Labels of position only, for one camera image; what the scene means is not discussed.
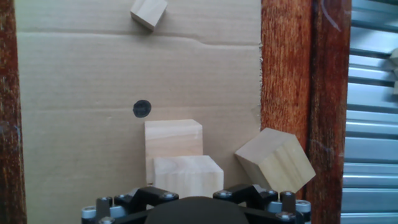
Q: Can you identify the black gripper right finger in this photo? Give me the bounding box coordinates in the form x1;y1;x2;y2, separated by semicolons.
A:
213;183;312;224

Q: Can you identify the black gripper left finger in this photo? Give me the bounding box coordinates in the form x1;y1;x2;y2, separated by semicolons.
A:
81;185;180;224

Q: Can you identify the large wooden cube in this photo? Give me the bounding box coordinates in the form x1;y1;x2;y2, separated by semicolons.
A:
152;155;224;199
234;127;317;194
144;119;204;186

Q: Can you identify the brown cardboard sheet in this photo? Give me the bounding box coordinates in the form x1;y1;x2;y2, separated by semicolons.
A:
14;0;264;224

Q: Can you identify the reddish brown wooden board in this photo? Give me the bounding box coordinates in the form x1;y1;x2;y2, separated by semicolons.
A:
0;0;353;224

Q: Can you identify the small wooden cube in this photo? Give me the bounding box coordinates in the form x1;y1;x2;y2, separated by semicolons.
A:
129;0;169;32

